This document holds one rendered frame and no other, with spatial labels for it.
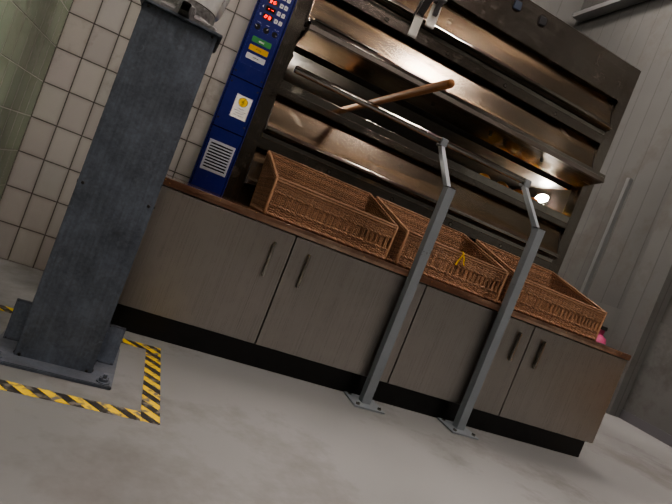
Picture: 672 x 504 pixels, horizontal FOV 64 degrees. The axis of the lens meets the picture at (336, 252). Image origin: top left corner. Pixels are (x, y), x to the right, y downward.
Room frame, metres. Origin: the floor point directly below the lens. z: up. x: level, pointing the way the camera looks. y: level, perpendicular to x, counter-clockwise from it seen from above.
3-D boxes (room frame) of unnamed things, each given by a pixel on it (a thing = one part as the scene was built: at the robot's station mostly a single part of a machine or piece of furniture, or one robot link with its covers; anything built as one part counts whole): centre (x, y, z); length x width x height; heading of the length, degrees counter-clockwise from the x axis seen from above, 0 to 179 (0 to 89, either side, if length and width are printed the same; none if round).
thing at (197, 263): (2.51, -0.32, 0.29); 2.42 x 0.56 x 0.58; 110
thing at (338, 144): (2.81, -0.33, 1.02); 1.79 x 0.11 x 0.19; 110
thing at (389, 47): (2.81, -0.33, 1.54); 1.79 x 0.11 x 0.19; 110
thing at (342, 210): (2.37, 0.13, 0.72); 0.56 x 0.49 x 0.28; 108
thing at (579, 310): (2.77, -1.01, 0.72); 0.56 x 0.49 x 0.28; 109
